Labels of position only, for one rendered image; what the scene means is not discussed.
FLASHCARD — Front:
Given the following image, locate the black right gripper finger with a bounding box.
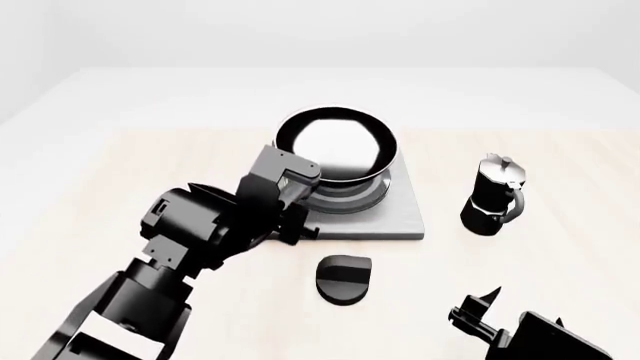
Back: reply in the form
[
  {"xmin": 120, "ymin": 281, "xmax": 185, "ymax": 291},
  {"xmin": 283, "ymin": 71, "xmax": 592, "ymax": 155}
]
[
  {"xmin": 460, "ymin": 285, "xmax": 503, "ymax": 322},
  {"xmin": 447, "ymin": 306, "xmax": 502, "ymax": 339}
]

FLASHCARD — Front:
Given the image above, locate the black frying pan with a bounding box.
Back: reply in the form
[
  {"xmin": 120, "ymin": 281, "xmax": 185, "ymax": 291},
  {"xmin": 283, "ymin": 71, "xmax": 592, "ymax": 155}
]
[{"xmin": 272, "ymin": 105, "xmax": 401, "ymax": 206}]

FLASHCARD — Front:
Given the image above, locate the grey stove burner plate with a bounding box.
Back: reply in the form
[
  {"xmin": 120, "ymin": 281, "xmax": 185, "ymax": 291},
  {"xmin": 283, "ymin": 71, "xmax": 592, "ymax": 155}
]
[{"xmin": 269, "ymin": 149, "xmax": 427, "ymax": 242}]

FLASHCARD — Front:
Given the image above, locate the black rounded block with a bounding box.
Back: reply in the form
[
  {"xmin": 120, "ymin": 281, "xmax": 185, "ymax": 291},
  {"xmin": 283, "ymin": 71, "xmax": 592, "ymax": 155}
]
[{"xmin": 315, "ymin": 254, "xmax": 374, "ymax": 307}]

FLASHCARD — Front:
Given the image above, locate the black moka pot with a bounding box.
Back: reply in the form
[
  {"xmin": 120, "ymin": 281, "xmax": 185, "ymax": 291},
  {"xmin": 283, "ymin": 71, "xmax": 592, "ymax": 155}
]
[{"xmin": 459, "ymin": 152, "xmax": 528, "ymax": 237}]

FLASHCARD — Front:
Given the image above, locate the grey gripper camera box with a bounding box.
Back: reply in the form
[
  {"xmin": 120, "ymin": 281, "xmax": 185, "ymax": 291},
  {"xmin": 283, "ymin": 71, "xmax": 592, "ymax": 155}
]
[{"xmin": 248, "ymin": 144, "xmax": 322, "ymax": 189}]

